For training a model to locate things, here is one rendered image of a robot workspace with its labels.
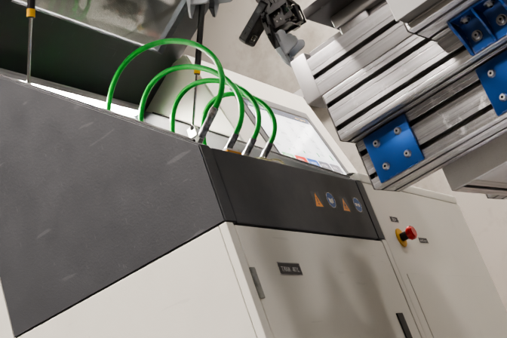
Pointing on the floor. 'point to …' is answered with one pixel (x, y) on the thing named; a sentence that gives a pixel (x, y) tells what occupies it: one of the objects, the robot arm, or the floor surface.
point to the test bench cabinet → (180, 298)
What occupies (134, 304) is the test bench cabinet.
